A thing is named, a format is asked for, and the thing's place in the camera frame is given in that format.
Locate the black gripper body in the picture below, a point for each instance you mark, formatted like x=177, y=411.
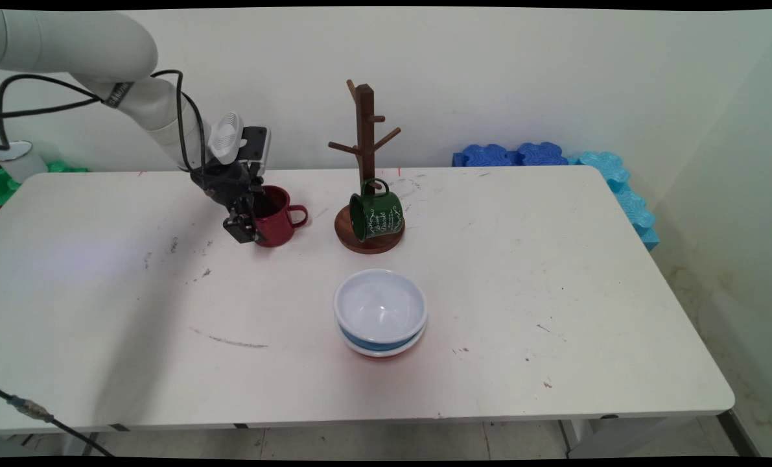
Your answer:
x=227, y=183

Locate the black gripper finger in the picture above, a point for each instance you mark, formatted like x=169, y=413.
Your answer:
x=244, y=224
x=262, y=200

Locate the red enamel mug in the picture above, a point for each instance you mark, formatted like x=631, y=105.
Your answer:
x=282, y=224

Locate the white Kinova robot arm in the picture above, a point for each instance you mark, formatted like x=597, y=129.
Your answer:
x=68, y=45

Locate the green enamel mug white print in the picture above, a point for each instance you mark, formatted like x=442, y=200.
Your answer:
x=379, y=214

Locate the dark wooden mug tree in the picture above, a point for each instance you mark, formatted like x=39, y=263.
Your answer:
x=364, y=130

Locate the green foam block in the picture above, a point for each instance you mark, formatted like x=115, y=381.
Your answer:
x=2, y=188
x=68, y=167

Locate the white bowl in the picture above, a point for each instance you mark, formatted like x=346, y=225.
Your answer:
x=380, y=308

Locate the blue bowl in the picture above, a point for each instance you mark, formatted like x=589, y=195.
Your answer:
x=376, y=342

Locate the white enamel mug dark rim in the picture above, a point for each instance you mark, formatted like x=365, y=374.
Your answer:
x=23, y=165

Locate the dark blue foam block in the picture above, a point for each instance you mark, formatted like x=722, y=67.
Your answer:
x=541, y=154
x=486, y=155

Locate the light blue foam block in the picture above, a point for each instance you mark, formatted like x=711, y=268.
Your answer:
x=633, y=206
x=603, y=165
x=650, y=239

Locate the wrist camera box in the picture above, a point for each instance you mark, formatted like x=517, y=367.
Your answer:
x=256, y=149

